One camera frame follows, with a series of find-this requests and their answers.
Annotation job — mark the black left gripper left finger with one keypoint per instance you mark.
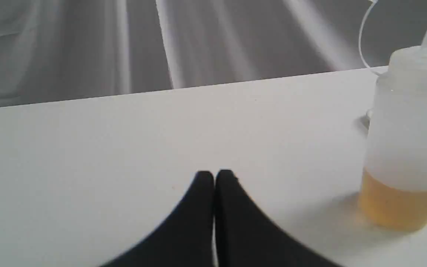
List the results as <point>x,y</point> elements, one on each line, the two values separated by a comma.
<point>184,238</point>

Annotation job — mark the grey backdrop cloth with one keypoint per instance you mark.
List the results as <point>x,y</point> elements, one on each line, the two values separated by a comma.
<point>56,50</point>

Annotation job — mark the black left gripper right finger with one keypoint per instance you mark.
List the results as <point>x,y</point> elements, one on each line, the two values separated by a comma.
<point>246,237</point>

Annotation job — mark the clear plastic squeeze bottle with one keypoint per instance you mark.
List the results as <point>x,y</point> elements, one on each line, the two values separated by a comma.
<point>393,190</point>

